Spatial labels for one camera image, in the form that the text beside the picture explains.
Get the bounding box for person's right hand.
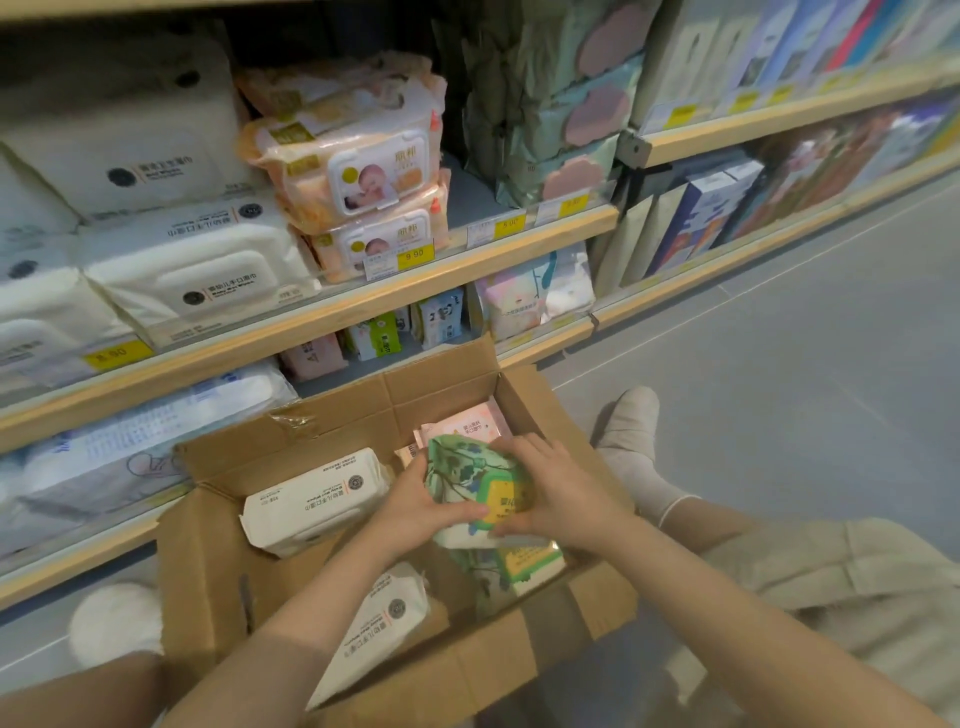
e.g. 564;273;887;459
487;433;639;560

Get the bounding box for person's left hand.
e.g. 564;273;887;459
367;449;493;568

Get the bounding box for pink small wipes packets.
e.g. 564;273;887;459
412;401;515;451

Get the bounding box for brown cardboard box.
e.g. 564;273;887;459
157;333;639;728

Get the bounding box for wooden store shelving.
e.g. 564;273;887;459
0;0;624;609

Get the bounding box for green pink tissue bundle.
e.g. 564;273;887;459
461;0;661;210

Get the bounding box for person's right forearm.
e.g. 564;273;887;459
599;513;946;728

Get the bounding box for person's left forearm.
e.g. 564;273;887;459
161;532;399;728

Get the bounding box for person's right leg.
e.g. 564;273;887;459
659;494;766;556

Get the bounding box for person's leg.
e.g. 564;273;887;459
659;494;766;556
0;652;166;728

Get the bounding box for person's left leg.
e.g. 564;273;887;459
0;652;166;728

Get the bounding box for neighbouring wooden shelf unit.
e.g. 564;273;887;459
592;56;960;331

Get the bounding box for white sock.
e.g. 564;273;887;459
599;446;703;526

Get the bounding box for yellow price tag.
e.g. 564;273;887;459
82;338;157;374
365;242;436;283
533;193;592;226
466;212;528;250

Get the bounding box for white pack with blue print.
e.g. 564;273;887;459
14;359;301;519

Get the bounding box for beige shorts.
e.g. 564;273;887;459
667;517;960;728

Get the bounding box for clear pack with red print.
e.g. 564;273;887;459
0;457;46;560

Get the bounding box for grey metal shelf bracket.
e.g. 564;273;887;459
614;128;654;170

